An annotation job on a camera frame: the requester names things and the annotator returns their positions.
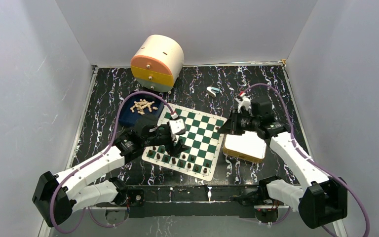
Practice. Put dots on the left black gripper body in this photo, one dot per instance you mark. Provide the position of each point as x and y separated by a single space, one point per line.
160 138

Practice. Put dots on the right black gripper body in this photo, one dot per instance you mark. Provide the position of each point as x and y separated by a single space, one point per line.
243 123

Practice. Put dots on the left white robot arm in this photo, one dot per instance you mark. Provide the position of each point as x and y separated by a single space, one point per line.
57 196

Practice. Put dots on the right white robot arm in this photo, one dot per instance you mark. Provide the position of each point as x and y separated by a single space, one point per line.
319 198

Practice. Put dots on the green white chess board mat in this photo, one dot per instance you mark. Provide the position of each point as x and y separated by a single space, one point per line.
205 143

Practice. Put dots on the pile of light chess pieces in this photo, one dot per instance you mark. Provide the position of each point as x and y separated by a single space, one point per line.
143 105

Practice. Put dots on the dark blue plastic bin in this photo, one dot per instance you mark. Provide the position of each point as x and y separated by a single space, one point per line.
127 118

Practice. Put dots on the small white blue clip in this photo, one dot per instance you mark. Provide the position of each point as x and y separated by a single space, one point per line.
213 91

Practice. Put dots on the round drawer cabinet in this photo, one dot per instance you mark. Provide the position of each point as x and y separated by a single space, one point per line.
157 63

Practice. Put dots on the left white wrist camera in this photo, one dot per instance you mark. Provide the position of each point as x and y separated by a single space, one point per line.
177 127

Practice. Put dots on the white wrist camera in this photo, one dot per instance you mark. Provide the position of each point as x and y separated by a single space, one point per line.
177 127
243 103

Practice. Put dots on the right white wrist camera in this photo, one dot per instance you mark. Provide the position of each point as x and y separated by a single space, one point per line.
243 103

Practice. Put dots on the black base frame rail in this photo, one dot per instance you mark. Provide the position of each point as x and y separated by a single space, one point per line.
244 201

